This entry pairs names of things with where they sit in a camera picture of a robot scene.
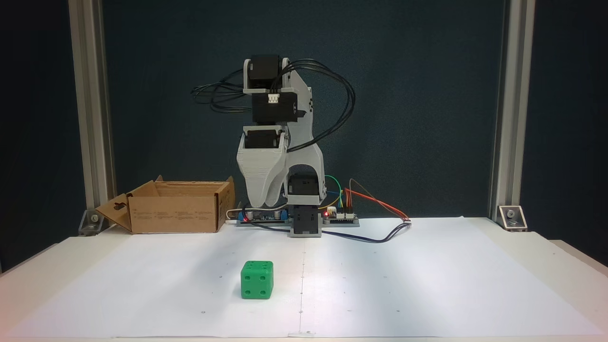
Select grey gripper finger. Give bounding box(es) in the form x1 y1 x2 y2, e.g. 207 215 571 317
266 164 287 208
239 164 267 208

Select green die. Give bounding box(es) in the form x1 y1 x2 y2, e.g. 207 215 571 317
240 260 275 300

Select blue circuit board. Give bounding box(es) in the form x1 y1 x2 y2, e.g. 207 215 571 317
237 208 288 225

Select open cardboard box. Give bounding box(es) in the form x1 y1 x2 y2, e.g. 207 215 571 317
95 176 236 234

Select large white paper sheet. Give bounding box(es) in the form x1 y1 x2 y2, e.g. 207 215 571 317
7 217 604 339

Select coloured jumper wires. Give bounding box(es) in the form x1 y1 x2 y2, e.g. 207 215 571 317
319 175 355 212

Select circuit board with jumper wires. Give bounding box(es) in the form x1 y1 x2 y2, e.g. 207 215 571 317
323 207 358 224

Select black motor cable loop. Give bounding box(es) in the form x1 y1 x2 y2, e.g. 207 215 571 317
191 69 253 114

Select orange wire pair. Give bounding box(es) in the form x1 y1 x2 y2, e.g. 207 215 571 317
344 188 410 222

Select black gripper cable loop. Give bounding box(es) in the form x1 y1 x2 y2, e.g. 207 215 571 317
284 58 356 153

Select metal corner bracket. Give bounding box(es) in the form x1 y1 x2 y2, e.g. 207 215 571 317
78 209 103 236
498 205 527 232

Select aluminium frame post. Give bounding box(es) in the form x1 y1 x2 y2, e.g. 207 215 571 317
489 0 536 222
68 0 117 212

